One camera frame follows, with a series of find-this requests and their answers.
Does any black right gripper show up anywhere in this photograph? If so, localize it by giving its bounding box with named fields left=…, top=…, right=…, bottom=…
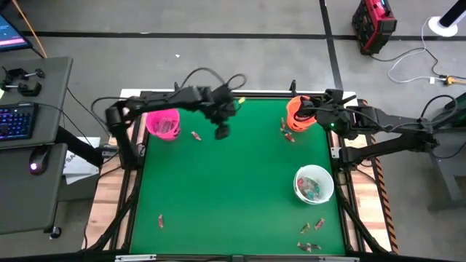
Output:
left=296, top=89, right=358, bottom=127

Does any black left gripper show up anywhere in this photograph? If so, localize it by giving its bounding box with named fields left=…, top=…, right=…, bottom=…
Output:
left=203, top=96, right=237, bottom=141

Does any long pink candy wrapper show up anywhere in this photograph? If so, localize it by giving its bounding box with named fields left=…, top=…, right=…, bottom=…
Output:
left=154, top=116, right=175, bottom=135

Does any white halloween face bucket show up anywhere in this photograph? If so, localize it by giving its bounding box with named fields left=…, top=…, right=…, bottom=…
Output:
left=293, top=164, right=335, bottom=206

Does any pink halloween face bucket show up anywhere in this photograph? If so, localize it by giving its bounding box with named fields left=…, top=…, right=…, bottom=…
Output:
left=145, top=108, right=181, bottom=142

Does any orange jack-o-lantern bucket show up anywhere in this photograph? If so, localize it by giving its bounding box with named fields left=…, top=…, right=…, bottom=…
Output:
left=285, top=95, right=318, bottom=132

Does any green table mat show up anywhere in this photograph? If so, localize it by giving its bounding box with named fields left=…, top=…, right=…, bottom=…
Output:
left=130, top=96, right=346, bottom=255

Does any red black power station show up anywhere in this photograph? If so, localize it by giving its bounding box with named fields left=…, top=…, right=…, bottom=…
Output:
left=351, top=0, right=398, bottom=56

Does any yellow black hazard tape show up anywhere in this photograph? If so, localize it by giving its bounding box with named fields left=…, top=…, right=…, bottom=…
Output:
left=358, top=98, right=400, bottom=255

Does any white paper sheet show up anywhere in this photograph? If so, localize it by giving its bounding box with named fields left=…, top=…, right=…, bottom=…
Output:
left=62, top=137, right=105, bottom=186

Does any grey metal stand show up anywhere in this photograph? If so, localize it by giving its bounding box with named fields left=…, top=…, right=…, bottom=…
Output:
left=417, top=105, right=466, bottom=212

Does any black device green edge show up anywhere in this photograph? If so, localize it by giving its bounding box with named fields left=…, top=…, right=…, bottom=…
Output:
left=443, top=92, right=466, bottom=112

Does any floor stand white base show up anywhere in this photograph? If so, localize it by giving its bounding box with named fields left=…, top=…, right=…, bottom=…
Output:
left=427, top=0, right=466, bottom=38

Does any black computer mouse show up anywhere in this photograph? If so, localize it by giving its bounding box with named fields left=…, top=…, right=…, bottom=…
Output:
left=28, top=145, right=52, bottom=177

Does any grey desk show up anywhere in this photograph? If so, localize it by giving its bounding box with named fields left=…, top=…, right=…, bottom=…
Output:
left=0, top=56, right=74, bottom=236

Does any black c-clamp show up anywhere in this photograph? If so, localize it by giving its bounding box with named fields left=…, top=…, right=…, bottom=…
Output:
left=1, top=67, right=47, bottom=83
left=0, top=82, right=43, bottom=98

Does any backlit black keyboard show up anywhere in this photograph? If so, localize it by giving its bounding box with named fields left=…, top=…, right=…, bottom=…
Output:
left=0, top=103, right=39, bottom=142

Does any yellow pole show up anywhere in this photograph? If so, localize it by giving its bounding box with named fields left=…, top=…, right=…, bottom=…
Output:
left=12, top=0, right=47, bottom=58

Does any monitor with blue screen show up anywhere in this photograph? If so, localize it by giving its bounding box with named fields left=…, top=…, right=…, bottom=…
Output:
left=0, top=12, right=32, bottom=53

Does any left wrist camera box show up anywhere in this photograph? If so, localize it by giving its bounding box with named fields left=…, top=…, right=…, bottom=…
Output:
left=227, top=95, right=246, bottom=110

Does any black aluminium rig frame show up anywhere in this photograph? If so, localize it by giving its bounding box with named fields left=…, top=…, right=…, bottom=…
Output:
left=82, top=79, right=392, bottom=262

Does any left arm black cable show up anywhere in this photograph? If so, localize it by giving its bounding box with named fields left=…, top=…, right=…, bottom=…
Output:
left=90, top=67, right=248, bottom=127

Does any black floor cable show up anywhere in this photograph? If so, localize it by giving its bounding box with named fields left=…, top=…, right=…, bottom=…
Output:
left=368, top=47, right=451, bottom=79

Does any white floor cable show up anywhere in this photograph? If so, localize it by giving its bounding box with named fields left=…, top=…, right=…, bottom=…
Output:
left=386, top=17, right=447, bottom=84

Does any yellow cable plug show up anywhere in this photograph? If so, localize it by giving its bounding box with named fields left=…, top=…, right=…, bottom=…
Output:
left=438, top=74, right=466, bottom=87

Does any thin black desk cable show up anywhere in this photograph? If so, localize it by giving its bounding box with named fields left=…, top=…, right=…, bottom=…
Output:
left=66, top=87, right=101, bottom=123

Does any silver metal bracket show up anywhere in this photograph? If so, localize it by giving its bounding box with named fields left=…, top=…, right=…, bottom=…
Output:
left=318, top=256, right=360, bottom=262
left=115, top=253, right=157, bottom=262

